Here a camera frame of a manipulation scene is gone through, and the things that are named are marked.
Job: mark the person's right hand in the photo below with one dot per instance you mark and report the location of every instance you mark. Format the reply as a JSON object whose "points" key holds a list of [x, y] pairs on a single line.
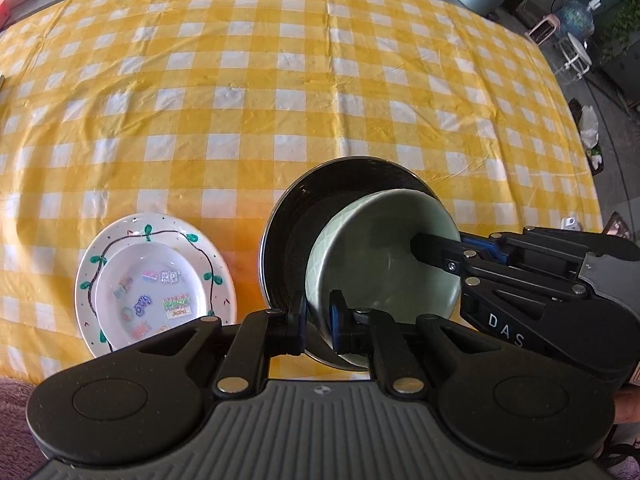
{"points": [[627, 405]]}

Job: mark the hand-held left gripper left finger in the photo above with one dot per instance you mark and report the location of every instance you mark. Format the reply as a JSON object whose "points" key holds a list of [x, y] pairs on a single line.
{"points": [[300, 330]]}

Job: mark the large white vine-painted plate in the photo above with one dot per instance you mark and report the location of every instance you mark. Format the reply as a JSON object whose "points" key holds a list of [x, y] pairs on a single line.
{"points": [[200, 255]]}

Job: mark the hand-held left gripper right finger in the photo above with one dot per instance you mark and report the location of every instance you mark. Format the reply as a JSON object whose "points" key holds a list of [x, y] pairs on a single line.
{"points": [[341, 330]]}

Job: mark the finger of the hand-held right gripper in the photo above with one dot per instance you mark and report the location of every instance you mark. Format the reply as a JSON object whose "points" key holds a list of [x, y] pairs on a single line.
{"points": [[530, 247], [435, 252]]}

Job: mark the pink stool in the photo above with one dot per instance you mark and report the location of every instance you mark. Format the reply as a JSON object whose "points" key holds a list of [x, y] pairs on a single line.
{"points": [[545, 27]]}

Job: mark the small white sticker plate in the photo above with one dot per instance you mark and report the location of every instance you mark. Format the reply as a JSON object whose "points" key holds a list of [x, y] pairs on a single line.
{"points": [[150, 300]]}

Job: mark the green ceramic bowl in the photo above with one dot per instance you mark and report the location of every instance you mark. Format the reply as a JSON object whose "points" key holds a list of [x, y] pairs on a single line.
{"points": [[380, 260]]}

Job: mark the white round stool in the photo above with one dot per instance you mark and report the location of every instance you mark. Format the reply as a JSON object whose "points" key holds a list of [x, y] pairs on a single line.
{"points": [[575, 52]]}

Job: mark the white plastic bag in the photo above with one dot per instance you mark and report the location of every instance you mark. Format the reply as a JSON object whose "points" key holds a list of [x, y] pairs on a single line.
{"points": [[589, 130]]}

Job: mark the mauve patterned cloth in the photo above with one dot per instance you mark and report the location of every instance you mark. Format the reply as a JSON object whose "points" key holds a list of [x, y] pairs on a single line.
{"points": [[15, 410]]}

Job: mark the yellow checkered tablecloth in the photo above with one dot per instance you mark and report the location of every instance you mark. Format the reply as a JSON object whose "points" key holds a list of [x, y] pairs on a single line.
{"points": [[300, 85]]}

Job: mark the orange steel bowl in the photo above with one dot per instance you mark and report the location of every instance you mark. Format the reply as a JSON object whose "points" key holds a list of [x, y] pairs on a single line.
{"points": [[290, 230]]}

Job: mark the bushy green plant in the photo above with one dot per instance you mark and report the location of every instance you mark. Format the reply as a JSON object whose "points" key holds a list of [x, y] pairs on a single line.
{"points": [[622, 15]]}

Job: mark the small white object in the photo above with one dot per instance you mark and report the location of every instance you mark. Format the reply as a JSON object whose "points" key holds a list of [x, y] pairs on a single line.
{"points": [[571, 223]]}

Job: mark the blue water jug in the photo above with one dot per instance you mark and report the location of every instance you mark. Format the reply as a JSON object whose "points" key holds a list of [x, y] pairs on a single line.
{"points": [[577, 20]]}

